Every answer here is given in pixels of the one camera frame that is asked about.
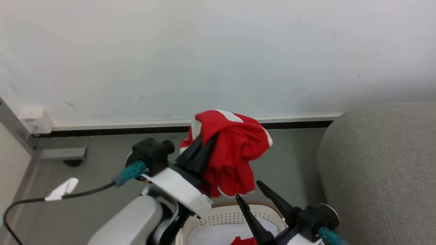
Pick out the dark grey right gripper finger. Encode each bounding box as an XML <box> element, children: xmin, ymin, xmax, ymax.
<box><xmin>235</xmin><ymin>194</ymin><xmax>276</xmax><ymax>245</ymax></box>
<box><xmin>256</xmin><ymin>180</ymin><xmax>302</xmax><ymax>227</ymax></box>

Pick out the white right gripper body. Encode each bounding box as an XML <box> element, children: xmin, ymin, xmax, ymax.
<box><xmin>272</xmin><ymin>223</ymin><xmax>325</xmax><ymax>245</ymax></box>

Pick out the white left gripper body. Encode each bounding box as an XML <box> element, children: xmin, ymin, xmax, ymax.
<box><xmin>141</xmin><ymin>163</ymin><xmax>213</xmax><ymax>219</ymax></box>

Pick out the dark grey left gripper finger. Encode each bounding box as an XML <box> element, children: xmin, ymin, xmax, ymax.
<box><xmin>175</xmin><ymin>135</ymin><xmax>204</xmax><ymax>168</ymax></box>
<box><xmin>186</xmin><ymin>133</ymin><xmax>219</xmax><ymax>178</ymax></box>

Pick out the red white garment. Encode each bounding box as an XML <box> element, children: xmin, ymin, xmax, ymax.
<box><xmin>179</xmin><ymin>109</ymin><xmax>273</xmax><ymax>198</ymax></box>

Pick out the small red clothing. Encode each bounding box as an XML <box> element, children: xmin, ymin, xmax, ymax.
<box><xmin>230</xmin><ymin>236</ymin><xmax>258</xmax><ymax>245</ymax></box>

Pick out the white perforated laundry basket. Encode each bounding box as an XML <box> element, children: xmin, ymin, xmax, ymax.
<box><xmin>175</xmin><ymin>201</ymin><xmax>289</xmax><ymax>245</ymax></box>

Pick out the white black baseboard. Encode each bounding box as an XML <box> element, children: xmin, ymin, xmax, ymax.
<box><xmin>32</xmin><ymin>114</ymin><xmax>342</xmax><ymax>138</ymax></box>

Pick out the grey fabric sofa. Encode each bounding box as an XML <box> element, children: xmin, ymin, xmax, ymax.
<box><xmin>317</xmin><ymin>101</ymin><xmax>436</xmax><ymax>245</ymax></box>

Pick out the teal right cable connector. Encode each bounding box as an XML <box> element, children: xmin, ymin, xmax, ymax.
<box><xmin>318</xmin><ymin>226</ymin><xmax>349</xmax><ymax>245</ymax></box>

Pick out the teal cable connector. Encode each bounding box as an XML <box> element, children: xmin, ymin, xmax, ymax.
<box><xmin>318</xmin><ymin>226</ymin><xmax>349</xmax><ymax>245</ymax></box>
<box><xmin>112</xmin><ymin>160</ymin><xmax>147</xmax><ymax>187</ymax></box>

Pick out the teal left cable connector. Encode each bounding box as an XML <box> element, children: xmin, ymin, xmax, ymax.
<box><xmin>112</xmin><ymin>160</ymin><xmax>147</xmax><ymax>187</ymax></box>

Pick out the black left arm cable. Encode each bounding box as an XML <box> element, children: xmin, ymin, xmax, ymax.
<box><xmin>3</xmin><ymin>182</ymin><xmax>117</xmax><ymax>245</ymax></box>

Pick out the white cable tag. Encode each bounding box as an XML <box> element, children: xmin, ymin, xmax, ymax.
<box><xmin>45</xmin><ymin>178</ymin><xmax>79</xmax><ymax>201</ymax></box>

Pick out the white wall box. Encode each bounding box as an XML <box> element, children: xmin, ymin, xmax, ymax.
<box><xmin>19</xmin><ymin>108</ymin><xmax>55</xmax><ymax>134</ymax></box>

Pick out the grey door frame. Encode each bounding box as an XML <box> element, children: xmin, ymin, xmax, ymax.
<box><xmin>0</xmin><ymin>98</ymin><xmax>41</xmax><ymax>161</ymax></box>

